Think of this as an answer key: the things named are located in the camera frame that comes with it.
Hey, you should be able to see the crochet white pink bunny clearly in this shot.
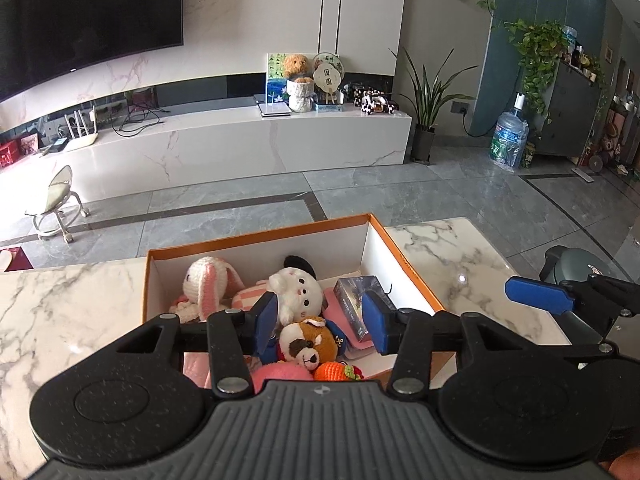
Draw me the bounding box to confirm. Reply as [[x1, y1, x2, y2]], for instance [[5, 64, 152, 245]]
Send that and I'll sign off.
[[169, 257, 244, 323]]

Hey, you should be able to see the orange cardboard box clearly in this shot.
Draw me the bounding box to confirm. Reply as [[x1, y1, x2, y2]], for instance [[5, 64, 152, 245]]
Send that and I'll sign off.
[[142, 214, 444, 322]]

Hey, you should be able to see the white tv cabinet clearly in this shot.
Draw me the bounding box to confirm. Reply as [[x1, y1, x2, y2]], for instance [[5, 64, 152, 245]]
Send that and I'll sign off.
[[1, 106, 411, 206]]

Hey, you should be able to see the small white rocking chair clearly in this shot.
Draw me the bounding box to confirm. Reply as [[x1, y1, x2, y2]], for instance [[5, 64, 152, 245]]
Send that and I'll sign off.
[[25, 165, 90, 244]]

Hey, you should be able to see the pink green plush toy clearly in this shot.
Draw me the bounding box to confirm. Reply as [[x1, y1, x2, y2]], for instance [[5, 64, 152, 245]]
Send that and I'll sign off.
[[252, 362, 314, 393]]

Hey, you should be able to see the cow pattern figurine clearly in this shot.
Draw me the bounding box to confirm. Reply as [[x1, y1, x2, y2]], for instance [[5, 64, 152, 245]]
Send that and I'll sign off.
[[354, 89, 399, 115]]

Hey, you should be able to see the dark patterned card box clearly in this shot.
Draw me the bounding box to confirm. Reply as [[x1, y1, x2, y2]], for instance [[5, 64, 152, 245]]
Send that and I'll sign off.
[[333, 275, 396, 341]]

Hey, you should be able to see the pink notebook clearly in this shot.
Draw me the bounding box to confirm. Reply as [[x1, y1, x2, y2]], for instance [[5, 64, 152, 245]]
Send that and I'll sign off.
[[323, 288, 375, 359]]

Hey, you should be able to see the potted green plant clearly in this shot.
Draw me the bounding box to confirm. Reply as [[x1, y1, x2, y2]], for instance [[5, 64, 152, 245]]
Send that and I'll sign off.
[[393, 47, 478, 165]]

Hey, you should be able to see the round paper fan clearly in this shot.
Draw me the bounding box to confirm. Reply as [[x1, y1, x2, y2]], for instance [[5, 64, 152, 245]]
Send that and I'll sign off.
[[314, 52, 345, 101]]

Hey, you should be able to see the white wifi router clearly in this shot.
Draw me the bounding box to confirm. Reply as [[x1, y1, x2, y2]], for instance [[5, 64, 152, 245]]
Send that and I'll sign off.
[[64, 107, 99, 151]]

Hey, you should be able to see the dark grey cabinet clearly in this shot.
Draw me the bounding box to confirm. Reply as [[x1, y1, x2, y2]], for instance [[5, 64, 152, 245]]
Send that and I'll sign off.
[[534, 63, 600, 158]]

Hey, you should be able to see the blue water bottle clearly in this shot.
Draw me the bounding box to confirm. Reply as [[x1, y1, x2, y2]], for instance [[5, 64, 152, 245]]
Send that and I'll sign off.
[[489, 93, 529, 171]]

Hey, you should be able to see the orange crochet fruit toy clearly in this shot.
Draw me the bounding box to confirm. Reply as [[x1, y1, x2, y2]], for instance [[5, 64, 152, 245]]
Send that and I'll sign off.
[[314, 362, 363, 382]]

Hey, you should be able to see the pink fabric pouch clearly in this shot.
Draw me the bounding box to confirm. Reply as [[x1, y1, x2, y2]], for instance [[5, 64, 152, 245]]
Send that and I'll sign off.
[[182, 351, 264, 391]]

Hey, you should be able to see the brown dog pilot plush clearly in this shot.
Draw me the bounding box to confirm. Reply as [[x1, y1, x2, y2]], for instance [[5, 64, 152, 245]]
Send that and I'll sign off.
[[258, 316, 349, 372]]

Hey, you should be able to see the hanging green vine plant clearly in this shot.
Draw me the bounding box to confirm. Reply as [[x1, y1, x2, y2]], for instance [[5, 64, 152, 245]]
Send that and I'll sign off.
[[502, 18, 568, 119]]

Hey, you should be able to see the black wall television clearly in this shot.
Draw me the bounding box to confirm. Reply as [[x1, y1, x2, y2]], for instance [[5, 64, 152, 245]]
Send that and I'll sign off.
[[1, 0, 183, 99]]

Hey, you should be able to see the brown teddy bear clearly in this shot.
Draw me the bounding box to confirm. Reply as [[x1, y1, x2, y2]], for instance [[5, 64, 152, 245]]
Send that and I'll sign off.
[[281, 54, 314, 82]]

